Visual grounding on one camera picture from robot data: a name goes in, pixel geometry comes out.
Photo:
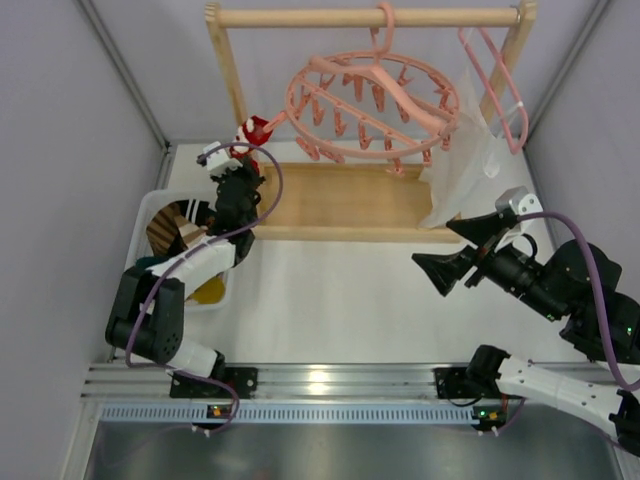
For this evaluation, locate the yellow sock in basket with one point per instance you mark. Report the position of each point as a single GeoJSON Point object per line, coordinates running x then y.
{"type": "Point", "coordinates": [209, 293]}

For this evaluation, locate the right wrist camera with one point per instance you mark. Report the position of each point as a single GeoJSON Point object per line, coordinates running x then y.
{"type": "Point", "coordinates": [518, 201]}

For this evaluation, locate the white plastic basket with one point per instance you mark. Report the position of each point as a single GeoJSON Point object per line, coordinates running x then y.
{"type": "Point", "coordinates": [139, 245]}

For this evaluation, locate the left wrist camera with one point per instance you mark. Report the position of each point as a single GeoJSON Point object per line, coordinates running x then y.
{"type": "Point", "coordinates": [216, 160]}

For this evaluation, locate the white sheer garment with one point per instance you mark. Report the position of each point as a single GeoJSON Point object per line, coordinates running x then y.
{"type": "Point", "coordinates": [471, 158]}

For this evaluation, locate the black white-striped sock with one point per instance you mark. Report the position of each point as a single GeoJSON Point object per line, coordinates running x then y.
{"type": "Point", "coordinates": [197, 212]}

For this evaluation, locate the pink round clip hanger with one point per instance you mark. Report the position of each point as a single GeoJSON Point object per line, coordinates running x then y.
{"type": "Point", "coordinates": [372, 104]}

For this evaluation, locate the brown striped sock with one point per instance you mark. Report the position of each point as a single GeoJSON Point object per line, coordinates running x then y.
{"type": "Point", "coordinates": [169, 233]}

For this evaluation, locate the wooden clothes rack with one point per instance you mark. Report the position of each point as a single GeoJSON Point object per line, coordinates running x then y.
{"type": "Point", "coordinates": [360, 200]}

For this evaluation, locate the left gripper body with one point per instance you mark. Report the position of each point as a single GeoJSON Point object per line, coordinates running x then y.
{"type": "Point", "coordinates": [236, 176]}

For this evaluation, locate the teal sock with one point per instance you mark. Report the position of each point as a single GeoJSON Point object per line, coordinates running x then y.
{"type": "Point", "coordinates": [150, 262]}

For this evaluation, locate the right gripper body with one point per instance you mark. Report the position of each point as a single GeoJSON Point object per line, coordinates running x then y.
{"type": "Point", "coordinates": [481, 258]}

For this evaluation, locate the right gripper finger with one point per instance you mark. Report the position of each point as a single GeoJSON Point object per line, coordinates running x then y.
{"type": "Point", "coordinates": [445, 271]}
{"type": "Point", "coordinates": [483, 230]}

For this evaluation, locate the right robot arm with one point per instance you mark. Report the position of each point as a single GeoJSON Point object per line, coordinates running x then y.
{"type": "Point", "coordinates": [577, 285]}

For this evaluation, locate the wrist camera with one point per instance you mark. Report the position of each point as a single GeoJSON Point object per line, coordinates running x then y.
{"type": "Point", "coordinates": [518, 201]}
{"type": "Point", "coordinates": [216, 160]}

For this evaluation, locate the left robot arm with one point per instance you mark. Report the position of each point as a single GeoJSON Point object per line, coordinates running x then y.
{"type": "Point", "coordinates": [147, 316]}

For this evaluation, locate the aluminium mounting rail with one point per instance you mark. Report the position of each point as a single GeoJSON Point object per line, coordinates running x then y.
{"type": "Point", "coordinates": [485, 395]}

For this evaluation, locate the red sock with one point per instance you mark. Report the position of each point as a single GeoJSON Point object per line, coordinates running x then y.
{"type": "Point", "coordinates": [251, 131]}

